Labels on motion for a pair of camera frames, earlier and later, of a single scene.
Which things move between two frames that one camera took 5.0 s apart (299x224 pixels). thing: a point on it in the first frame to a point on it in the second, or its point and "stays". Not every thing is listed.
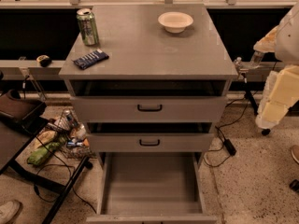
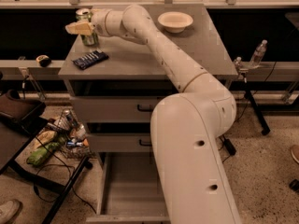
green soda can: x=88 y=26 stays
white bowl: x=175 y=21 stays
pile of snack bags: x=72 y=137 stays
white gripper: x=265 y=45 to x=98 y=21
